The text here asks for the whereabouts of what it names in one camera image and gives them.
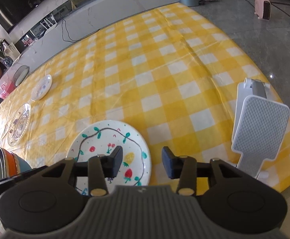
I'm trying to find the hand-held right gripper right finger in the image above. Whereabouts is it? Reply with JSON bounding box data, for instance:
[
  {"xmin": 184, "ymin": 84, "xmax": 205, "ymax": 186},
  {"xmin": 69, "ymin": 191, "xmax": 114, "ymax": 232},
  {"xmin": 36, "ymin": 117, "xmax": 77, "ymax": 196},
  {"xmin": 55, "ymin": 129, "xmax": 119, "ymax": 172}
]
[{"xmin": 161, "ymin": 147, "xmax": 238, "ymax": 196}]

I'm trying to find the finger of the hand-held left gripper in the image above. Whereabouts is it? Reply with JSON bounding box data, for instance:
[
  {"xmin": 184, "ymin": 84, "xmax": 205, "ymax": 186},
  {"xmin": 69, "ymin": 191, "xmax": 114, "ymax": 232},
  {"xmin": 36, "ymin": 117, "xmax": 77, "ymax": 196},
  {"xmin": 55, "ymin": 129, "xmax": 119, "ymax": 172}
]
[{"xmin": 0, "ymin": 166, "xmax": 49, "ymax": 187}]

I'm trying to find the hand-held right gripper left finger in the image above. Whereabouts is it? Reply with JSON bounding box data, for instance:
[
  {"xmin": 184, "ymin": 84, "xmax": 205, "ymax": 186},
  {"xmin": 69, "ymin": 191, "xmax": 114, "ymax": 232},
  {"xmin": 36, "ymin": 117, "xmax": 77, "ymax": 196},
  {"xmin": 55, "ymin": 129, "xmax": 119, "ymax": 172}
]
[{"xmin": 39, "ymin": 146, "xmax": 124, "ymax": 197}]

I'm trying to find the blue steel-lined bowl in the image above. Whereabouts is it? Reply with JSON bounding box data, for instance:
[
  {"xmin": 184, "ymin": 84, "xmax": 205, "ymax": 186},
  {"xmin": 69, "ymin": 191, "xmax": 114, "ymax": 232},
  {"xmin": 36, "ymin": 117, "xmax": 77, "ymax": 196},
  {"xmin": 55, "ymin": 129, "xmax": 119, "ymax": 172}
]
[{"xmin": 12, "ymin": 154, "xmax": 33, "ymax": 177}]

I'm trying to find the orange steel-lined bowl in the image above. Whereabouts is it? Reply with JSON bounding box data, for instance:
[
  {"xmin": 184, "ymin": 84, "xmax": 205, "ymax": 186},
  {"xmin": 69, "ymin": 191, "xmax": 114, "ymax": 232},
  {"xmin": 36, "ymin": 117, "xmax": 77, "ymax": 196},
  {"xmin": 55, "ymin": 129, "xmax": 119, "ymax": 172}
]
[{"xmin": 0, "ymin": 151, "xmax": 24, "ymax": 176}]

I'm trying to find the white fruit-painted plate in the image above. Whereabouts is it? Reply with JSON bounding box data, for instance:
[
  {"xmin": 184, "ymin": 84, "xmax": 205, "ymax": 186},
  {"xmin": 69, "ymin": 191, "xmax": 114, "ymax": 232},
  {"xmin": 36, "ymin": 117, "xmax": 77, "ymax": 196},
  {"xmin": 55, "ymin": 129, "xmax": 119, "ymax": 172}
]
[{"xmin": 66, "ymin": 120, "xmax": 152, "ymax": 196}]

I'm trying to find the clear glass plate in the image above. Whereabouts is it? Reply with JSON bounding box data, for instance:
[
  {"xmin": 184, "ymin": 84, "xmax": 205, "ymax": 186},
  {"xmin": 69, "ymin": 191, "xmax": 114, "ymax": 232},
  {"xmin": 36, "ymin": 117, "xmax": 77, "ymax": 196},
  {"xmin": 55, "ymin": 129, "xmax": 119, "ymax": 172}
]
[{"xmin": 7, "ymin": 103, "xmax": 32, "ymax": 147}]

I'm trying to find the small white floral plate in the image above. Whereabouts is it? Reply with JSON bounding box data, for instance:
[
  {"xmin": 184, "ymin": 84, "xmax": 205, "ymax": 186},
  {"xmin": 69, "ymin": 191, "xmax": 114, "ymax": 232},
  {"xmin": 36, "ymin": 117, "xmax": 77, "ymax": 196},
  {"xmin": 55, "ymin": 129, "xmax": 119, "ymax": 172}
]
[{"xmin": 31, "ymin": 74, "xmax": 53, "ymax": 101}]

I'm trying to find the yellow checked tablecloth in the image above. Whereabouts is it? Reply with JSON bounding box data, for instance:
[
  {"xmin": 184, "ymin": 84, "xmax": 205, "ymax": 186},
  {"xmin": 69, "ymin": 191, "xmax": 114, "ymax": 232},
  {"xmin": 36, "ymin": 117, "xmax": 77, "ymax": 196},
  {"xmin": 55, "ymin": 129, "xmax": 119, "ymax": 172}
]
[{"xmin": 0, "ymin": 1, "xmax": 290, "ymax": 198}]

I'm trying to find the pink storage box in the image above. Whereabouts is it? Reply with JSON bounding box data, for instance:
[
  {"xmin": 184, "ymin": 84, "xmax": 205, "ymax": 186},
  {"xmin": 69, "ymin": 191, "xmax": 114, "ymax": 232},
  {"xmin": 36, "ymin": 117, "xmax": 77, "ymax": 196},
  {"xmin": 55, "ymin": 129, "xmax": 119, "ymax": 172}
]
[{"xmin": 0, "ymin": 83, "xmax": 16, "ymax": 99}]

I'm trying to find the white sketch picture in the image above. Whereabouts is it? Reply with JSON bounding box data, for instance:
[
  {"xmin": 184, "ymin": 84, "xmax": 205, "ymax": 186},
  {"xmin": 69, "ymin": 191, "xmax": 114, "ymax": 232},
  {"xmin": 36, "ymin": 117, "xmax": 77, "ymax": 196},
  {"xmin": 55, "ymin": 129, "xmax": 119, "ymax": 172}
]
[{"xmin": 6, "ymin": 42, "xmax": 21, "ymax": 58}]

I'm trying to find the white wifi router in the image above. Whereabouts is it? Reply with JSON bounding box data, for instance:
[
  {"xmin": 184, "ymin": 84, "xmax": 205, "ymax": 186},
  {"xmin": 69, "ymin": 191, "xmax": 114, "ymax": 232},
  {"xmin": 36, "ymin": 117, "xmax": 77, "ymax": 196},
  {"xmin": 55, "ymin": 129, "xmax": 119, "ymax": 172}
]
[{"xmin": 43, "ymin": 14, "xmax": 57, "ymax": 28}]

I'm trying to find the pink space heater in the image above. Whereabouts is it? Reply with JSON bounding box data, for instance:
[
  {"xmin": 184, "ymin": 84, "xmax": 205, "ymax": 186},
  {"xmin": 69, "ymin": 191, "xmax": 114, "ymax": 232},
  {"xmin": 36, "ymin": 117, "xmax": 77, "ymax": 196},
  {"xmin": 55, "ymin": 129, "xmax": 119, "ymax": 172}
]
[{"xmin": 254, "ymin": 0, "xmax": 272, "ymax": 21}]

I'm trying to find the black power cable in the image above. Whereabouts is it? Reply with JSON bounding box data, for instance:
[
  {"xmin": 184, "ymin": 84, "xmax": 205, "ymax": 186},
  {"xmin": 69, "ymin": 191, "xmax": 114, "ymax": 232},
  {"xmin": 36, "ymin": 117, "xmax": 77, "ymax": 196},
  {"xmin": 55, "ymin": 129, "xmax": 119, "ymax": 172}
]
[{"xmin": 61, "ymin": 18, "xmax": 86, "ymax": 42}]

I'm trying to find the black wall television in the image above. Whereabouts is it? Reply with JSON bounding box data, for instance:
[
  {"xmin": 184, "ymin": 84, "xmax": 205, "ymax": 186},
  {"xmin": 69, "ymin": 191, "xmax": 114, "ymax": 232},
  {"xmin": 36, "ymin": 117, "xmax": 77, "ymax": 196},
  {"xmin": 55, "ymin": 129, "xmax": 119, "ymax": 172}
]
[{"xmin": 0, "ymin": 0, "xmax": 103, "ymax": 33}]

